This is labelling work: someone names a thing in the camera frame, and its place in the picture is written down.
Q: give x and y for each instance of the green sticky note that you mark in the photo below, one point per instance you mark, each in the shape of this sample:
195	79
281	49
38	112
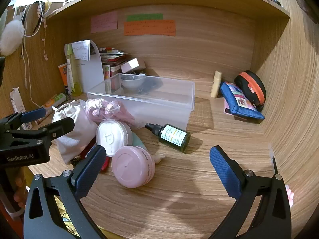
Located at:
144	17

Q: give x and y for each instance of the small beige packet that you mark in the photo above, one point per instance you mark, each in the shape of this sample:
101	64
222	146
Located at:
159	157

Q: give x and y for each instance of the white fluffy pompom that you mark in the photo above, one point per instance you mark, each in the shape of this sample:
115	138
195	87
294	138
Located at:
11	37

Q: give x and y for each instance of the white paper board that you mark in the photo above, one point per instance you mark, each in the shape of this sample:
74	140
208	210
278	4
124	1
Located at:
91	77

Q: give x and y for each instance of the white bowl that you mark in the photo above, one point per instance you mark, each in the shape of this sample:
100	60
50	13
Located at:
132	83

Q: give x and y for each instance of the cream lip balm tube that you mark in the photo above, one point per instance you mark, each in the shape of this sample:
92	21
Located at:
216	84

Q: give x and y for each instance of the small red box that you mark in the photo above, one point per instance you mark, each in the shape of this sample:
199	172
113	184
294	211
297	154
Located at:
116	83

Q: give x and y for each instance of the dark green spray bottle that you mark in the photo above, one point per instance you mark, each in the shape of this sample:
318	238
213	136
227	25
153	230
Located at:
174	137

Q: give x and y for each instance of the white printed receipt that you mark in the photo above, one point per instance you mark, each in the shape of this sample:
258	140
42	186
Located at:
81	51

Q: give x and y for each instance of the clear plastic storage bin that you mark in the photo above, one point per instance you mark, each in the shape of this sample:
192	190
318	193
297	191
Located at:
162	97

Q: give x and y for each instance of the orange cream tube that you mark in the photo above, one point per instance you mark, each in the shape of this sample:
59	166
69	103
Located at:
63	76

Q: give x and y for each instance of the pink sticky note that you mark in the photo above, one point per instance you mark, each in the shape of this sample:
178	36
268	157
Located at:
104	22

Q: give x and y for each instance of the yellow liquid bottle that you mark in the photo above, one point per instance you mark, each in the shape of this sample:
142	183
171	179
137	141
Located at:
74	84

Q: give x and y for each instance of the pink soft object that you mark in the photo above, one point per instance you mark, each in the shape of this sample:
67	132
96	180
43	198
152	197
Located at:
290	194

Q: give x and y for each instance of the white round jar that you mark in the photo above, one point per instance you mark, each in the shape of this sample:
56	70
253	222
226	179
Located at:
111	137

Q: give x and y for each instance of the black orange round case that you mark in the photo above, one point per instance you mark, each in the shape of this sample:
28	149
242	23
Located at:
251	87

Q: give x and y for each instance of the frosted plastic cup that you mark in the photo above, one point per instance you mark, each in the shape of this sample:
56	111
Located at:
132	166

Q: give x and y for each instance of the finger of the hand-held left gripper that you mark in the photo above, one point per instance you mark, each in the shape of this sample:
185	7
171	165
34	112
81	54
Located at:
62	125
32	115

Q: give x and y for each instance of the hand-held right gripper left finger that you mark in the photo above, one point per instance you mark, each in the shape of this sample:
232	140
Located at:
88	173

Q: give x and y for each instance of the fruit print box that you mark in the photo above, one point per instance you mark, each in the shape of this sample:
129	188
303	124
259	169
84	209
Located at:
106	73

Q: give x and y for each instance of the mint white oval eraser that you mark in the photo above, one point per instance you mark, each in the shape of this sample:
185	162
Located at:
138	142

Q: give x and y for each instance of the stack of booklets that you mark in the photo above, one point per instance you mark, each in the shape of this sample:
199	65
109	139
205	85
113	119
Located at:
112	58

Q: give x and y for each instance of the orange sticky note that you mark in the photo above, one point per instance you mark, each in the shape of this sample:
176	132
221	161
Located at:
149	28

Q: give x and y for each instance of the person's left hand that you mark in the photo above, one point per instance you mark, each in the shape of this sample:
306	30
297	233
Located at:
19	186

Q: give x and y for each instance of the blue zip pouch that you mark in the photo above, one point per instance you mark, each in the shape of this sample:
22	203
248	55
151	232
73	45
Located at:
239	102

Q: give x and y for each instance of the black white lace headband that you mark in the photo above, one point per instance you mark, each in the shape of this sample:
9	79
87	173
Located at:
39	12

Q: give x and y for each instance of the white carton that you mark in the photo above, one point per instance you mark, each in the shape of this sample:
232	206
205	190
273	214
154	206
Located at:
17	102

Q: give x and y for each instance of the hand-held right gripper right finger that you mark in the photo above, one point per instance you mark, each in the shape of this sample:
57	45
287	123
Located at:
224	173

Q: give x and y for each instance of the green orange tube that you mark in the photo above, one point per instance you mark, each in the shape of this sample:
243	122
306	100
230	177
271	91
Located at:
53	100

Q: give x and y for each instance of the pink knitted items bag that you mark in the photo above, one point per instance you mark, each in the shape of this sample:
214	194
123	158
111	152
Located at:
104	108

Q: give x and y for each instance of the small white box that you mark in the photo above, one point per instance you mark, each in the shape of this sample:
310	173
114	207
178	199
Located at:
129	66

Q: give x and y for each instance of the pink phone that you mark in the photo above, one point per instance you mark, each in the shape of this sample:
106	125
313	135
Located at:
228	110

